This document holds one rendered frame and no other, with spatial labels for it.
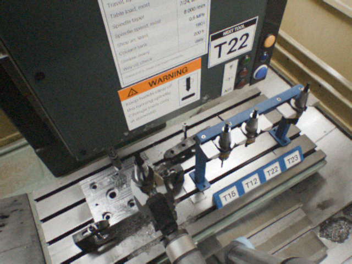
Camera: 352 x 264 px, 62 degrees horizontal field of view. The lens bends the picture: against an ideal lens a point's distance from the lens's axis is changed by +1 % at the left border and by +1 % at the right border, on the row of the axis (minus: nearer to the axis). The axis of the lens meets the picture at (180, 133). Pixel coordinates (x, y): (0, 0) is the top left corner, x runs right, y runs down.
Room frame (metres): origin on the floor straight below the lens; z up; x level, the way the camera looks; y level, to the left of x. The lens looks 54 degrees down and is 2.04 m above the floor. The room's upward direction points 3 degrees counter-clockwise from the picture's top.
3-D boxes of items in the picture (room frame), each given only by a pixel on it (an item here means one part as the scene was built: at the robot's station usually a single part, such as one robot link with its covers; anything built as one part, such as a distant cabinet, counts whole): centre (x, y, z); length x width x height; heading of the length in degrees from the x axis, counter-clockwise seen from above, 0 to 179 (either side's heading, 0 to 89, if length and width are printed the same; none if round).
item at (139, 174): (0.38, 0.11, 1.35); 0.04 x 0.04 x 0.07
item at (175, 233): (0.27, 0.05, 1.26); 0.12 x 0.08 x 0.09; 27
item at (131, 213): (0.50, 0.23, 0.97); 0.29 x 0.23 x 0.05; 117
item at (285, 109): (0.67, -0.39, 1.21); 0.07 x 0.05 x 0.01; 27
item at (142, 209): (0.31, 0.10, 1.28); 0.09 x 0.05 x 0.02; 41
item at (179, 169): (0.55, 0.06, 0.97); 0.13 x 0.03 x 0.15; 117
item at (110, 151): (0.65, 0.29, 0.97); 0.13 x 0.03 x 0.15; 27
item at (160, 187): (0.38, 0.07, 1.26); 0.09 x 0.03 x 0.06; 14
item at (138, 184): (0.38, 0.11, 1.30); 0.06 x 0.06 x 0.03
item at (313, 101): (0.72, -0.49, 1.21); 0.07 x 0.05 x 0.01; 27
